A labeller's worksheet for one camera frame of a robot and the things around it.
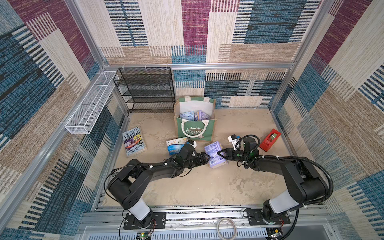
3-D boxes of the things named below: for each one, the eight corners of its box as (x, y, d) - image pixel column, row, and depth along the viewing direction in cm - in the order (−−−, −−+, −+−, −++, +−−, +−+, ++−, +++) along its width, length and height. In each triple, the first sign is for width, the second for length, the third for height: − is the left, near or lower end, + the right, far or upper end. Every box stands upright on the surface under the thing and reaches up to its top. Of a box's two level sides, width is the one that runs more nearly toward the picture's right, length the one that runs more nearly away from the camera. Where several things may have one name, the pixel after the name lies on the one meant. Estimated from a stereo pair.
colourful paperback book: (128, 157, 97) (126, 155, 94) (123, 134, 109) (121, 131, 106) (147, 150, 101) (146, 147, 98) (140, 128, 112) (139, 125, 109)
